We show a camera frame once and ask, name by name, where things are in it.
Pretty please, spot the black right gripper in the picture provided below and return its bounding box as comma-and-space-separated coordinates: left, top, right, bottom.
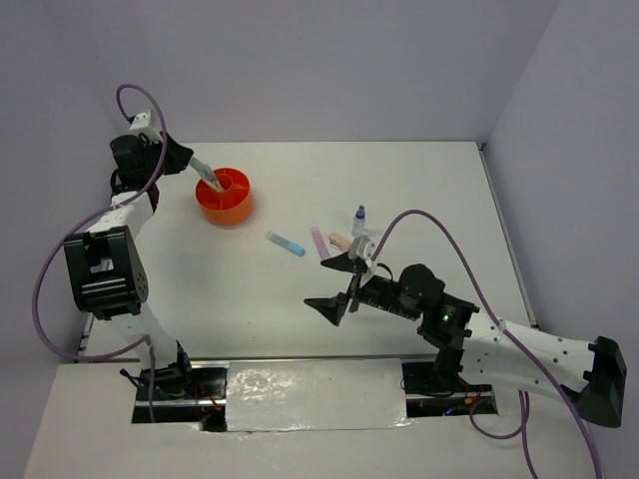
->
304, 248, 420, 325

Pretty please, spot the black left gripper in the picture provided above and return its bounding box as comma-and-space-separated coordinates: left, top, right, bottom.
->
140, 132, 193, 181

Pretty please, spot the green transparent cap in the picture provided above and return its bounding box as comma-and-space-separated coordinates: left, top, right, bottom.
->
189, 157, 214, 178

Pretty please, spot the blue highlighter marker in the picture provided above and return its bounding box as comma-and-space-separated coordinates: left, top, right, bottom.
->
265, 232, 306, 257

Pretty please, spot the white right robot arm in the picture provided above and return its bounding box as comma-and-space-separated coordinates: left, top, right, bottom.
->
151, 142, 626, 427

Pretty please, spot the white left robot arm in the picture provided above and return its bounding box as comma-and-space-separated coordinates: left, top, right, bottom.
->
63, 127, 196, 398

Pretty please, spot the pink eraser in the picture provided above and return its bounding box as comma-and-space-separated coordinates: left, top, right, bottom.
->
328, 233, 351, 250

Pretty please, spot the purple pink highlighter marker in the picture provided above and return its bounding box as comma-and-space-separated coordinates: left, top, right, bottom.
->
310, 227, 330, 260

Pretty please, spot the small glue bottle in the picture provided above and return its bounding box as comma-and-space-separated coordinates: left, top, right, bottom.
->
351, 205, 365, 238

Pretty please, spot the orange round pen holder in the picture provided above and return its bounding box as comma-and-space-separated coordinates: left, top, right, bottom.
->
195, 168, 254, 228

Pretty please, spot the silver tape panel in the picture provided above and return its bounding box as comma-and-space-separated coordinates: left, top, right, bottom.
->
226, 358, 410, 432

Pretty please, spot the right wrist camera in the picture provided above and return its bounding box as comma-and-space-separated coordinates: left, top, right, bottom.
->
347, 235, 376, 276

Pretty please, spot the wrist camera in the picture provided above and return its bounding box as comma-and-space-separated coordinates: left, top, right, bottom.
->
129, 109, 157, 136
347, 235, 376, 276

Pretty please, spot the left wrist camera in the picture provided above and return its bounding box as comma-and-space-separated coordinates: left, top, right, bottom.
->
129, 109, 157, 136

